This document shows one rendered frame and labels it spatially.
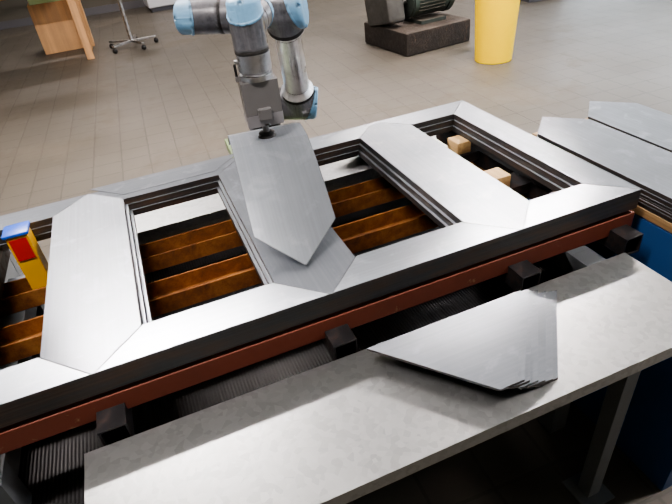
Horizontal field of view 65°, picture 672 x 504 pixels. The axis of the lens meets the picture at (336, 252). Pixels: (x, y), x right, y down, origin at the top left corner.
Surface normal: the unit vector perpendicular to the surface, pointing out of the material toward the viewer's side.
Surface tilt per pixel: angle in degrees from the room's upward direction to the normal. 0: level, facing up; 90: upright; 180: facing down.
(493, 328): 0
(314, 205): 33
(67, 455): 0
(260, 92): 90
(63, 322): 0
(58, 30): 90
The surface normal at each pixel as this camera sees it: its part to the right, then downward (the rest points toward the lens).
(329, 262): -0.10, -0.81
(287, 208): 0.06, -0.39
